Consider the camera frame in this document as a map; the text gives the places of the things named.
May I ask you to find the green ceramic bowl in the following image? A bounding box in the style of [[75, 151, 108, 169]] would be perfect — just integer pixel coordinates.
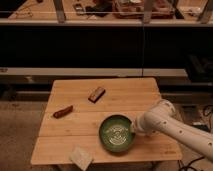
[[99, 115, 135, 153]]

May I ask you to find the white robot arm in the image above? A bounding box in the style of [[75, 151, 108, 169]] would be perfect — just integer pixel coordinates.
[[131, 99, 213, 162]]

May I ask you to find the brown rectangular block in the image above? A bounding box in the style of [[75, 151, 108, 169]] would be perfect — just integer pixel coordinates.
[[88, 87, 105, 103]]

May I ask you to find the white folded cloth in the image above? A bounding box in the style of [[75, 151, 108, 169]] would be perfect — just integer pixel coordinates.
[[70, 147, 93, 171]]

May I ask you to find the wooden table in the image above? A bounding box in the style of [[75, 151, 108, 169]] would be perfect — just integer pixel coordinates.
[[31, 78, 182, 165]]

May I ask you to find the brown sausage-shaped toy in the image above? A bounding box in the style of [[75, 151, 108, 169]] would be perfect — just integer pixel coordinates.
[[53, 105, 73, 119]]

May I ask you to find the brown tray on shelf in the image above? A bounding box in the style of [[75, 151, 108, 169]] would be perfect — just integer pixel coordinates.
[[112, 0, 175, 18]]

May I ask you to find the long metal shelf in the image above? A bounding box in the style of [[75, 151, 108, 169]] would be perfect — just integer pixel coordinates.
[[0, 0, 213, 27]]

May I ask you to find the black cable on floor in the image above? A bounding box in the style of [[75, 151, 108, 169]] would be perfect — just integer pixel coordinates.
[[177, 155, 206, 171]]

